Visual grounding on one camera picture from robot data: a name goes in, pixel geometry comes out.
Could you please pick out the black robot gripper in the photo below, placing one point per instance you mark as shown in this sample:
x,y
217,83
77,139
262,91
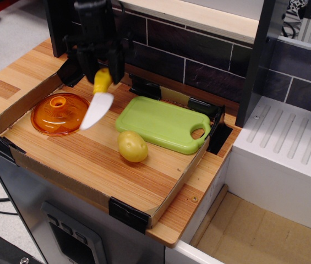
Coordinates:
x,y
99,38

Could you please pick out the yellow handled white toy knife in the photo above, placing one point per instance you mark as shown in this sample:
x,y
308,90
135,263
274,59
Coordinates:
x,y
102,100

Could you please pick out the green plastic cutting board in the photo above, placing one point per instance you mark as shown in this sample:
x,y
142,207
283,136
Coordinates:
x,y
166,125

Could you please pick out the cardboard fence with black tape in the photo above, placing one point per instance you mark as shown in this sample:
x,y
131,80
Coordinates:
x,y
87,163

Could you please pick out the orange transparent pot lid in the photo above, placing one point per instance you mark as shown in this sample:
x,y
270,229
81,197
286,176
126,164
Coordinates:
x,y
59,114

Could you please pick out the yellow toy potato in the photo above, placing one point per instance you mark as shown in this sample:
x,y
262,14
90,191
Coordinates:
x,y
132,147

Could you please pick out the silver toy oven front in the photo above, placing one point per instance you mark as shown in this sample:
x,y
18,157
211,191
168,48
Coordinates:
x,y
66,229

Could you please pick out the white toy sink drainboard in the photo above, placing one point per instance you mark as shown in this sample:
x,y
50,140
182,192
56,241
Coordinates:
x,y
270,162

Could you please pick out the dark grey vertical post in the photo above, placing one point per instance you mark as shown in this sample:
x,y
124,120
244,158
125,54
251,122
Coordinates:
x,y
268,31

